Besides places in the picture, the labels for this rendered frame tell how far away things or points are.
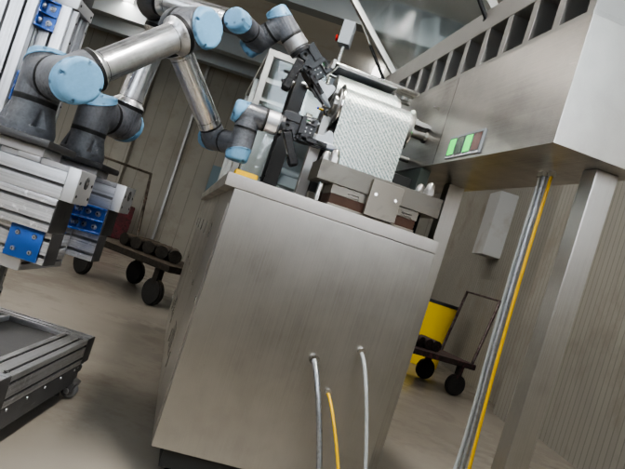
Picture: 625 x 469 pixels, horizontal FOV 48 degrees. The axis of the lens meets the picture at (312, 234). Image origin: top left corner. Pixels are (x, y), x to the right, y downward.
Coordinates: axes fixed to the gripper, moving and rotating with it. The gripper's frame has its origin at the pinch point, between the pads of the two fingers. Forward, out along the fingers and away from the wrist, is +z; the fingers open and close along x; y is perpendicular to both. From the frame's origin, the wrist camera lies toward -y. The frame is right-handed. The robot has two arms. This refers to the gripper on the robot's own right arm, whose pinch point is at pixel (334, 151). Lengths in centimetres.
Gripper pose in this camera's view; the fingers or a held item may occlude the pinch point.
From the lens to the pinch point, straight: 230.1
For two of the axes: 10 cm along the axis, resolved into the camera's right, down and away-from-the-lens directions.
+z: 9.3, 3.0, 1.9
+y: 3.0, -9.5, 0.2
